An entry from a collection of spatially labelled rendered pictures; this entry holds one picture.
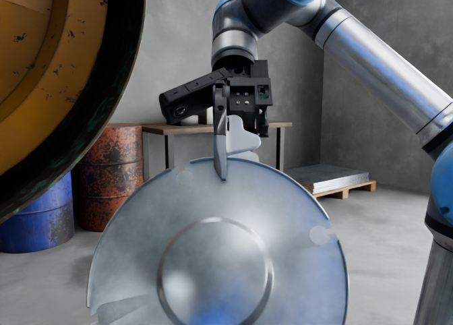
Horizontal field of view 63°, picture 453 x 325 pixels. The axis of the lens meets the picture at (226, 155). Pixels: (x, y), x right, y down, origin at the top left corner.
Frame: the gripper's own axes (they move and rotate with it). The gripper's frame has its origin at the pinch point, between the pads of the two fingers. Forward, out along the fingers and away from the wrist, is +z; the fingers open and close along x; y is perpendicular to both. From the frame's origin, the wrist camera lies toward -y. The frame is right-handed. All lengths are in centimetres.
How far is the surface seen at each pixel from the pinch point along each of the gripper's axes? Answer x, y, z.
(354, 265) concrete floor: 209, 85, -62
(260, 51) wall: 262, 36, -354
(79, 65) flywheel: -0.3, -22.6, -20.2
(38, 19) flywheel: -5.4, -28.5, -25.1
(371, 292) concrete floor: 184, 83, -37
